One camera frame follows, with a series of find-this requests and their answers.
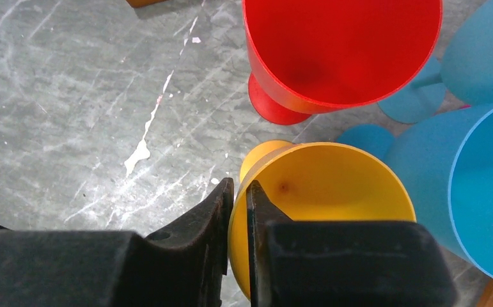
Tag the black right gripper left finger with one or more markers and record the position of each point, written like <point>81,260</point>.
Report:
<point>180,264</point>

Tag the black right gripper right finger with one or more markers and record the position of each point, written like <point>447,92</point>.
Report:
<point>341,263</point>

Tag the yellow wine glass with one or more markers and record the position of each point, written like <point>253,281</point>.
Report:
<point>320,181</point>

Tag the dark blue wine glass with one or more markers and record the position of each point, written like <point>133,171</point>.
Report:
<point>446,165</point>

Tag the red wine glass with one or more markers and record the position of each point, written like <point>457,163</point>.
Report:
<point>314,57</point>

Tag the light blue wine glass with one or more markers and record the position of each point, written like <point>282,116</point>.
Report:
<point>466,71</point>

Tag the wooden rack base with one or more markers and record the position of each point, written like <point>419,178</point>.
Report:
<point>142,3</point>

